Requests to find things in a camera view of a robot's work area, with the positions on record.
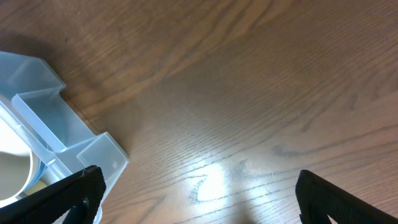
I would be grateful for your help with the clear plastic storage container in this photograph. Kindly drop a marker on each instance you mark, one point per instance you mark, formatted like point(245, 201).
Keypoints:
point(32, 106)

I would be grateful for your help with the large beige bowl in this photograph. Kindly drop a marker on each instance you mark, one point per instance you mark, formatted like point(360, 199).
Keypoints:
point(15, 165)

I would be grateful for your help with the dark blue bowl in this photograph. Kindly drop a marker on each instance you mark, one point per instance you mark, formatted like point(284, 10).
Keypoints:
point(37, 169)

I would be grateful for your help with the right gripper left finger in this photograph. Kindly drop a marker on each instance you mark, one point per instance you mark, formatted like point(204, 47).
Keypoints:
point(78, 196)

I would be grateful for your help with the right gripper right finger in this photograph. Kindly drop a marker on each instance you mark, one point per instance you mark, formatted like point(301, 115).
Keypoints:
point(320, 201)

